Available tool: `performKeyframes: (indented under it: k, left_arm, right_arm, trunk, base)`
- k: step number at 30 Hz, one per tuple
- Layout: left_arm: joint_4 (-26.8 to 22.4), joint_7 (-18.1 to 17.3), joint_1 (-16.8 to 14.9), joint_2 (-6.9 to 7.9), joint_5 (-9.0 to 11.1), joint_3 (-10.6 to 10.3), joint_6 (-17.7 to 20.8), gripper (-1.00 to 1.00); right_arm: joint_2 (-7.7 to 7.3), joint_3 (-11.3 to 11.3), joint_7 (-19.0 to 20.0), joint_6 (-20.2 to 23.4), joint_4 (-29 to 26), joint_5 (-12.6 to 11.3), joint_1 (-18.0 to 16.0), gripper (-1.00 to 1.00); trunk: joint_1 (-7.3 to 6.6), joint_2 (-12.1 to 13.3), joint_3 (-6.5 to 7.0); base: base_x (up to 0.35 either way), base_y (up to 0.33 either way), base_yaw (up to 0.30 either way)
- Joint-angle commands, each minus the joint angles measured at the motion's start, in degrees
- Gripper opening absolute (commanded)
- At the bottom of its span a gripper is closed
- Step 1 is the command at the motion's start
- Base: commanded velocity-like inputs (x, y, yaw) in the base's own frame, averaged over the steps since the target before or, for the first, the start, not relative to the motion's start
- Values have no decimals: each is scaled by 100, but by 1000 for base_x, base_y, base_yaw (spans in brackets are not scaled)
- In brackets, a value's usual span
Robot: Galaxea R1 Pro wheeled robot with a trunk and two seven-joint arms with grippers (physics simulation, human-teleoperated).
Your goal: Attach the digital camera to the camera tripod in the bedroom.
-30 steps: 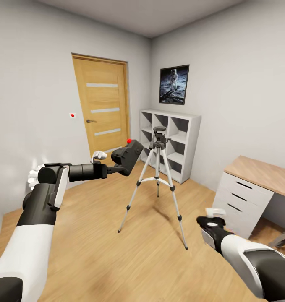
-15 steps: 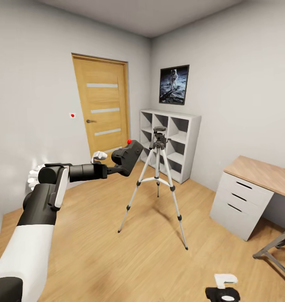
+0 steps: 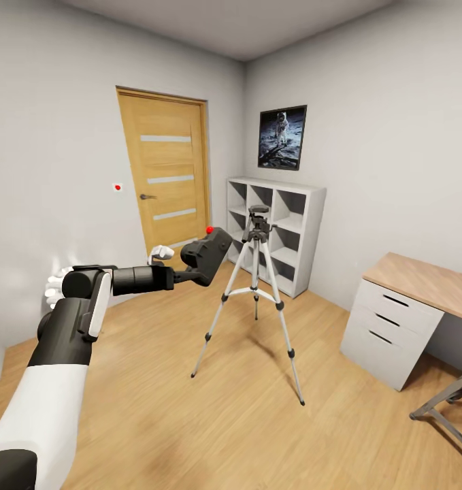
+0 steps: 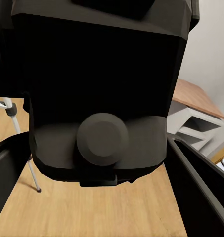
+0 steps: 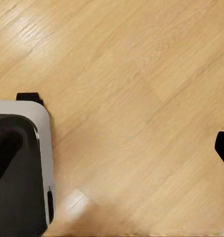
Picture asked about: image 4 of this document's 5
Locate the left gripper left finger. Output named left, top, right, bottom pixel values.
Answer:
left=0, top=131, right=31, bottom=214

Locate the camera tripod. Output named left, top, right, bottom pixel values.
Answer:
left=0, top=97, right=41, bottom=193

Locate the digital camera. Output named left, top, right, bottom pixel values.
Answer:
left=0, top=0, right=200, bottom=187

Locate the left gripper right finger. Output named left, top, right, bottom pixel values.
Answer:
left=164, top=132, right=224, bottom=237

